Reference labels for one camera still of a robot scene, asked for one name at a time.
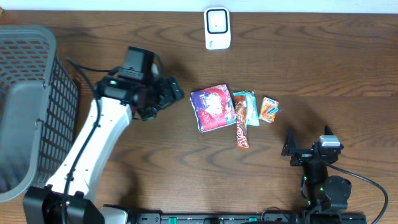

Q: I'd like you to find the small orange snack packet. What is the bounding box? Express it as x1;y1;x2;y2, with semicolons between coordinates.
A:
259;97;282;123

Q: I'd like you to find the teal snack packet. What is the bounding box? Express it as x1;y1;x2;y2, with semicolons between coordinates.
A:
233;91;259;126

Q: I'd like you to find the orange red chocolate bar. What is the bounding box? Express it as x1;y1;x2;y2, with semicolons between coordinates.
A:
234;93;249;149

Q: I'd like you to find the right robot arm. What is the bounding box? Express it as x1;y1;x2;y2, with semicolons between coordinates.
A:
281;126;352;212

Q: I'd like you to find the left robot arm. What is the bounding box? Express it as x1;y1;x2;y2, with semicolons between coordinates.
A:
23;75;184;223

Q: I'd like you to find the white barcode scanner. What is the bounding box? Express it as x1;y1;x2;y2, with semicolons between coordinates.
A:
203;7;231;50

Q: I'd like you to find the purple red snack packet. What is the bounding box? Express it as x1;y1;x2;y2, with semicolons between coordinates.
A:
190;84;236;133

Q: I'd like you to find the grey plastic basket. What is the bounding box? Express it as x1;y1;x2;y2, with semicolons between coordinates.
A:
1;26;79;202

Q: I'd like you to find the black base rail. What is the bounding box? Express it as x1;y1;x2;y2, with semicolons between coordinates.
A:
126;212;367;224

